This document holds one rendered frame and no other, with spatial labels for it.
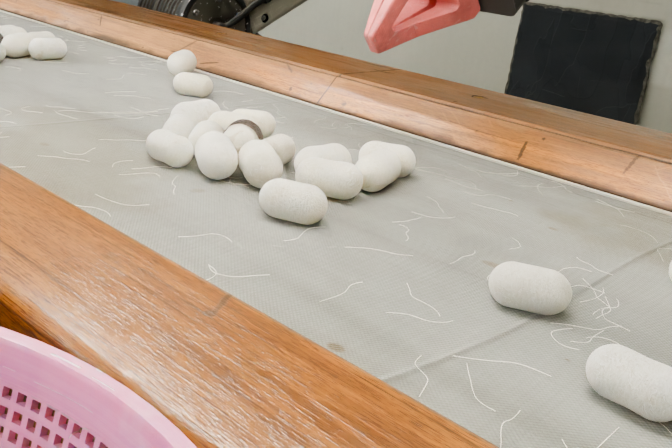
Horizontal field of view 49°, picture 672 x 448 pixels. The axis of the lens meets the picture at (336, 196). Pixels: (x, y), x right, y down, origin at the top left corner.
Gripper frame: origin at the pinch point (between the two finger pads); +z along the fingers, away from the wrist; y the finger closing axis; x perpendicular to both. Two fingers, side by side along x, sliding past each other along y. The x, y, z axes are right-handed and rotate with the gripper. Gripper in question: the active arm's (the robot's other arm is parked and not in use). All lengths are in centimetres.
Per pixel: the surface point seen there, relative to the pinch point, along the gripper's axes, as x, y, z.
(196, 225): -3.6, 2.6, 16.4
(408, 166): 5.0, 3.7, 4.8
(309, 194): -2.3, 5.6, 12.2
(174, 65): 8.4, -25.9, 0.9
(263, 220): -1.6, 3.8, 14.0
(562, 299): -1.0, 17.8, 11.5
